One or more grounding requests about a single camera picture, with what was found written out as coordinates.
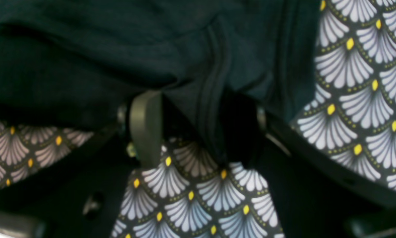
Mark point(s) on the dark navy T-shirt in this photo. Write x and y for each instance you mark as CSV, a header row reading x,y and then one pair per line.
x,y
72,63

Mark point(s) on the fan-patterned tablecloth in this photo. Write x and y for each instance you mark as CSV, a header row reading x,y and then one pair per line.
x,y
351,119

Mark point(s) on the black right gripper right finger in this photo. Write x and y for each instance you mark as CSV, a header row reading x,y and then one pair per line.
x,y
314,196

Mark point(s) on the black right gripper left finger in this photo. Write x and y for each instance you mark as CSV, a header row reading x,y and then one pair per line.
x,y
77,197

